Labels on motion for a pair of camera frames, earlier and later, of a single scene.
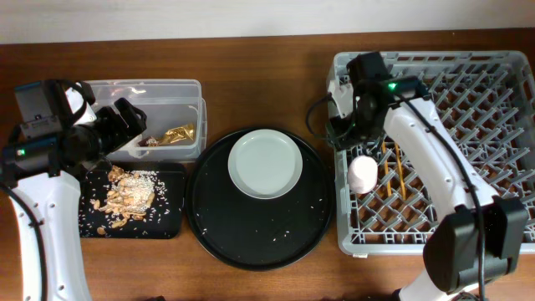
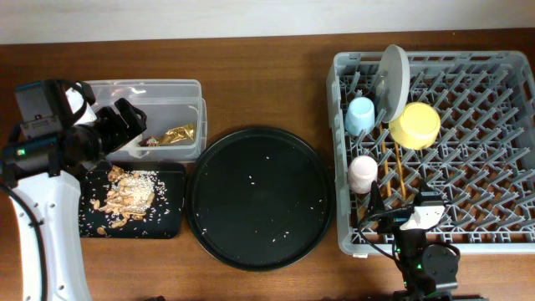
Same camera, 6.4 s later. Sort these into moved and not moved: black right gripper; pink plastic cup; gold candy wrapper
Moved: black right gripper
Not moved: gold candy wrapper; pink plastic cup
